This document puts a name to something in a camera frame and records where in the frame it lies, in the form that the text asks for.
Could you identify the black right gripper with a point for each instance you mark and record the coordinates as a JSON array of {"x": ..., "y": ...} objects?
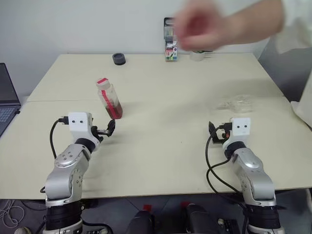
[{"x": 221, "y": 136}]

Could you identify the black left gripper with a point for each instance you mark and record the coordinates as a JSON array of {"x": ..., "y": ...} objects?
[{"x": 100, "y": 134}]

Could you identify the red-filled plastic bottle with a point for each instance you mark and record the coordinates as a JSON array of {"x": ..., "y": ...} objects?
[{"x": 112, "y": 102}]

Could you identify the clear glass cup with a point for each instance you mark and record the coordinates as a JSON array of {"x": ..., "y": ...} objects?
[{"x": 235, "y": 103}]

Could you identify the white red bottle cap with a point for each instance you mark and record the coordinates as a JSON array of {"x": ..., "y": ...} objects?
[{"x": 103, "y": 83}]

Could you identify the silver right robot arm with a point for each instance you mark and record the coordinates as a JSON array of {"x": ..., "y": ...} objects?
[{"x": 256, "y": 180}]

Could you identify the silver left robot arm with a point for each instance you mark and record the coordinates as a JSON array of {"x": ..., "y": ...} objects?
[{"x": 65, "y": 175}]

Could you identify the person bare forearm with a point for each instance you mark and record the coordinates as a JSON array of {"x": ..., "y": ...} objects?
[{"x": 264, "y": 19}]

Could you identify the person bare hand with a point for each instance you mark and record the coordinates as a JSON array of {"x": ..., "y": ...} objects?
[{"x": 209, "y": 26}]

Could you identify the white tape roll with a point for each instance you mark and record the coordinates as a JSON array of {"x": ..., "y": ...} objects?
[{"x": 197, "y": 56}]

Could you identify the marker pen pack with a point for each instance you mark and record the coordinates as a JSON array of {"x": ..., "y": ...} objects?
[{"x": 170, "y": 52}]

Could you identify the dark grey laptop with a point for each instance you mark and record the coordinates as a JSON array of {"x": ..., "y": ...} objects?
[{"x": 7, "y": 97}]

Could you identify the person white coat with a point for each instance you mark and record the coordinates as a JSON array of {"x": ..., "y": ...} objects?
[{"x": 298, "y": 19}]

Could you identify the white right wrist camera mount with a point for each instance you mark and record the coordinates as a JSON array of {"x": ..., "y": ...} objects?
[{"x": 241, "y": 129}]

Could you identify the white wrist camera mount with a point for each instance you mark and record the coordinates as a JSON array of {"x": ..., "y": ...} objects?
[
  {"x": 241, "y": 129},
  {"x": 79, "y": 124}
]

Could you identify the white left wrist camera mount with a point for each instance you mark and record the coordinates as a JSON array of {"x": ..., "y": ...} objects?
[{"x": 79, "y": 124}]

